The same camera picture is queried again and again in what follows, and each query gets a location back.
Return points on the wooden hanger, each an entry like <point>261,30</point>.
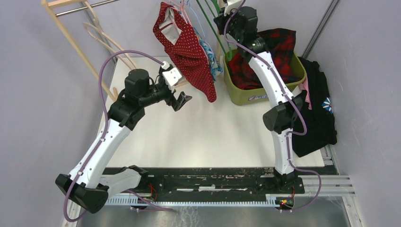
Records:
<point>95,30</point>

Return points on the blue wire hanger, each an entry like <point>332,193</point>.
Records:
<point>193,18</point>

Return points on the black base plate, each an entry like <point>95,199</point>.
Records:
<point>216,184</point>

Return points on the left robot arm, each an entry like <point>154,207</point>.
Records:
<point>85,185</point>

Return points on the blue floral garment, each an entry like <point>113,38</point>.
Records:
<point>214,66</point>

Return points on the black garment with flower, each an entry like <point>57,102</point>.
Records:
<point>320,121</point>

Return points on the red polka dot garment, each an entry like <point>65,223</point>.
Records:
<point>182,46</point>

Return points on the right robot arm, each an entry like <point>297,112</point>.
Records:
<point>240,22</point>

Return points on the red plaid shirt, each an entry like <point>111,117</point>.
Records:
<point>281,43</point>

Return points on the pink cloth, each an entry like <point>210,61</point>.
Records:
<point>304,86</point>

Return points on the green plastic basket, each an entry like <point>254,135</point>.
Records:
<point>245,97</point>

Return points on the pink hanger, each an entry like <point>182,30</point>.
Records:
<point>180,7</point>

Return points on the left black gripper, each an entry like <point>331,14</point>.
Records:
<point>171,100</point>

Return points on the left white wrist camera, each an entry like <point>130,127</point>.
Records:
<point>171,75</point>

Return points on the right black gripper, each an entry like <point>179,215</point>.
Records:
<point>220,21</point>

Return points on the green hanger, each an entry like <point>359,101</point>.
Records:
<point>214,9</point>

